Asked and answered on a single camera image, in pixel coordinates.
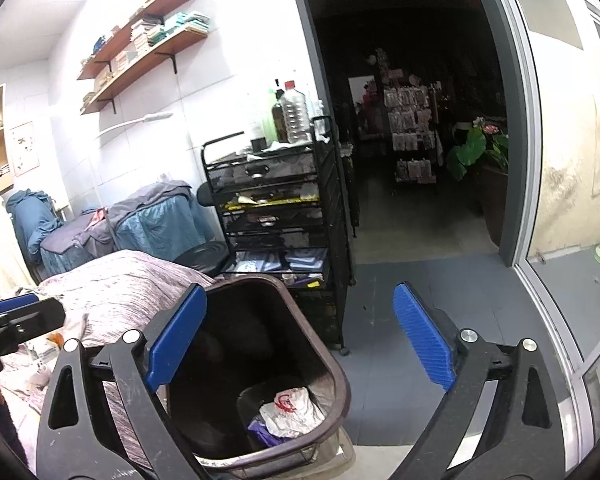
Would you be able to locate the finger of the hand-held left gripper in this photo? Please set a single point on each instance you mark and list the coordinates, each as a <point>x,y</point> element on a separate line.
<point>15,304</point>
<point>40,317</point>

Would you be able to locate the wooden wall shelf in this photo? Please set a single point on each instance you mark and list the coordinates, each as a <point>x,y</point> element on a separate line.
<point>145,15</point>
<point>145,60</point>

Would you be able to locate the brown plastic trash bin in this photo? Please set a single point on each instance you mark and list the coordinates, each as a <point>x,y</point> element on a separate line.
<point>215,340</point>

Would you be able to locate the white bag with red print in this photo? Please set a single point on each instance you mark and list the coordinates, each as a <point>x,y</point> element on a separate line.
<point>290,410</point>

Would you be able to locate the red cloth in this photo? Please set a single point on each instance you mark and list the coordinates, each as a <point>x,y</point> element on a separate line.
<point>96,216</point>

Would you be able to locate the green pump bottle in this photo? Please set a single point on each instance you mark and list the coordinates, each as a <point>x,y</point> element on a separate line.
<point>270,97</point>

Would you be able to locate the display rack of packets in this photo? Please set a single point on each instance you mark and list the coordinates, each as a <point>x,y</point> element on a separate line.
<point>410,130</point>

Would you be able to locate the grey paper sheet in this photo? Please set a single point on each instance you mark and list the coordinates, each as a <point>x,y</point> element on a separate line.
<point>545,5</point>

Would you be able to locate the black chair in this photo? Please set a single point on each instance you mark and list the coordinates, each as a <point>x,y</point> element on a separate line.
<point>200,255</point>

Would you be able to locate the clear bottle with red cap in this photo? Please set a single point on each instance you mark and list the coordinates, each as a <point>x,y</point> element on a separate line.
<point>295,115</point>

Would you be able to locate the white floor lamp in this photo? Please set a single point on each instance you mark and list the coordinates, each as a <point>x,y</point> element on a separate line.
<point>130,122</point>

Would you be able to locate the purple wrapper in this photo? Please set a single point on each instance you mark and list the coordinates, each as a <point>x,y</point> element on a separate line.
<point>260,430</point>

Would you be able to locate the grey door frame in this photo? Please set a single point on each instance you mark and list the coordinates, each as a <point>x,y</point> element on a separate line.
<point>305,35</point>

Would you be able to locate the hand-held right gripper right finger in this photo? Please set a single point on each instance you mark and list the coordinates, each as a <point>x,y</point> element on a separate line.
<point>422,342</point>

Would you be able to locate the blue cloth heap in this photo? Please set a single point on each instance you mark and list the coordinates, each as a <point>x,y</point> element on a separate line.
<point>30,225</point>

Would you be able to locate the wall poster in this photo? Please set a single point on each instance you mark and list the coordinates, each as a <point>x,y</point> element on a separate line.
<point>24,149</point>

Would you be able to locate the grey covered massage bed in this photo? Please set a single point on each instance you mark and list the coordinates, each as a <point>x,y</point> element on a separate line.
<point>150,220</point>

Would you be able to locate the dark brown bottle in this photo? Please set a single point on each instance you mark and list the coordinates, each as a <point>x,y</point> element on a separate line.
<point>277,120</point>

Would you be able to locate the wooden wall shelves with books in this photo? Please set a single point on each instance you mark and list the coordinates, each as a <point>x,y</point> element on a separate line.
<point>145,35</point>

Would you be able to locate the glass sliding door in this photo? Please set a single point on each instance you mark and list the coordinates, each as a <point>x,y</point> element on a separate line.
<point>525,110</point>

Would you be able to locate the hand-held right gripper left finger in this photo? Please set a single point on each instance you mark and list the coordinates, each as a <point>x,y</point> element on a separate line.
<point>177,340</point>

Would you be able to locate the potted plant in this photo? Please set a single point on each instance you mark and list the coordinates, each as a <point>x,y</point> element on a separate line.
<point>467,152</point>

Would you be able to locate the black rolling cart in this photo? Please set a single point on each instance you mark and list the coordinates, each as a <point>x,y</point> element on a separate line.
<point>330,240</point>

